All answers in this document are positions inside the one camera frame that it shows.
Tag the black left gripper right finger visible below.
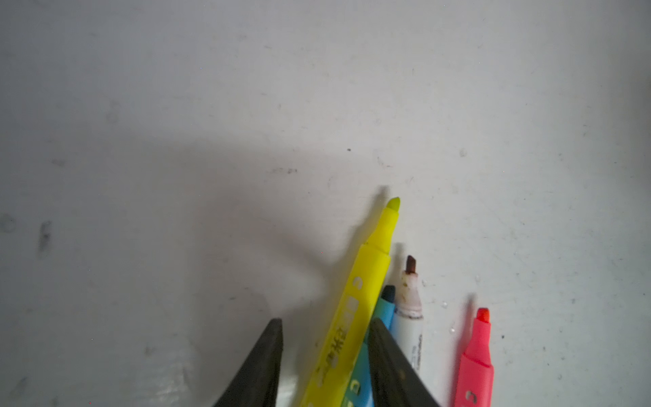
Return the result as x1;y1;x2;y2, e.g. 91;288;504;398
368;318;440;407

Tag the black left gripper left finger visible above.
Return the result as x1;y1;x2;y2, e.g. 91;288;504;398
214;318;283;407

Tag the yellow highlighter pen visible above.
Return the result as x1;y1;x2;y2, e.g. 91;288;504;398
300;197;401;406

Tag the blue marker pen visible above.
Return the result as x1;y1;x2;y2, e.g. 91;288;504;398
341;284;397;407

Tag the white marker pen red end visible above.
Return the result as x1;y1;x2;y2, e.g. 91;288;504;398
390;255;424;373

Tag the pink highlighter pen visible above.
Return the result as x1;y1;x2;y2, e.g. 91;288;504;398
453;308;495;407

